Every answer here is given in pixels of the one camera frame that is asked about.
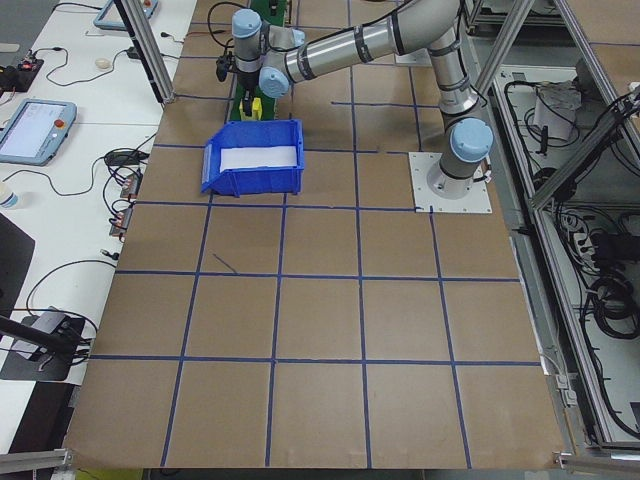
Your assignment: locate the black flat panel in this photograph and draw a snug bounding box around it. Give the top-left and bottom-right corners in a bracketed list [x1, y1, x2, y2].
[0, 212, 36, 321]

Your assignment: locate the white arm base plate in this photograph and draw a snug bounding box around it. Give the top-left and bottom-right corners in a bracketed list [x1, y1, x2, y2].
[408, 151, 495, 215]

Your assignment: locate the white power strip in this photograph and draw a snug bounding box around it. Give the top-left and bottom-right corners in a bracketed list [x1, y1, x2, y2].
[559, 212, 609, 274]

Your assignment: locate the black coiled cable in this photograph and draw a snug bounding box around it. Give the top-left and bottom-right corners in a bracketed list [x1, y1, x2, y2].
[584, 277, 640, 337]

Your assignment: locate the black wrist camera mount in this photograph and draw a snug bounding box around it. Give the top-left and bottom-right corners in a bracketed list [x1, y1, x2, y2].
[215, 52, 236, 82]

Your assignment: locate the long black power adapter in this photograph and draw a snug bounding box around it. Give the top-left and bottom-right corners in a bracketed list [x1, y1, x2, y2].
[103, 149, 149, 167]

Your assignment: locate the white foam pad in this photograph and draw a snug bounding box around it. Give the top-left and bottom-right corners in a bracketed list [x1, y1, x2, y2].
[219, 145, 300, 171]

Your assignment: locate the white paper bag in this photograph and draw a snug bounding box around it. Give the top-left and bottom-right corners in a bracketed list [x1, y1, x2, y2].
[533, 82, 584, 142]

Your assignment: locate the white cup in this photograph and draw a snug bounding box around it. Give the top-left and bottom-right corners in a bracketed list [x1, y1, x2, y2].
[0, 182, 23, 210]

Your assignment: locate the aluminium corner bar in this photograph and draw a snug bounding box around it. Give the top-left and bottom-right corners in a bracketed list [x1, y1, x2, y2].
[0, 448, 74, 474]
[552, 449, 640, 475]

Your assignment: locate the teach pendant with lit screen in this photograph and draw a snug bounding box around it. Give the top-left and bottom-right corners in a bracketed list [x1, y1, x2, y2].
[0, 98, 78, 167]

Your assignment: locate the green conveyor belt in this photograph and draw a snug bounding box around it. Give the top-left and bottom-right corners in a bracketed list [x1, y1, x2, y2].
[230, 0, 292, 122]

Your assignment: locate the blue plastic storage bin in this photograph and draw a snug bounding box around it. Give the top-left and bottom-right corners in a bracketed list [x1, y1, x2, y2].
[200, 118, 306, 197]

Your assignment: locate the V-shaped metal frame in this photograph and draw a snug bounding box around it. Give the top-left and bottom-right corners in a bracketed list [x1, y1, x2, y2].
[462, 0, 640, 454]

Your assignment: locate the teach pendant with red button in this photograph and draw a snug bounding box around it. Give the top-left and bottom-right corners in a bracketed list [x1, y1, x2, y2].
[93, 0, 162, 32]

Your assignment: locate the aluminium profile post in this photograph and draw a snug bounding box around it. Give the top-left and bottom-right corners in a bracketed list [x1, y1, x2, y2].
[113, 0, 176, 104]

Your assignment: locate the small relay circuit board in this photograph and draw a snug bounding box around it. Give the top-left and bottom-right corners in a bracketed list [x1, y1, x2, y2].
[109, 203, 135, 237]
[121, 168, 144, 202]

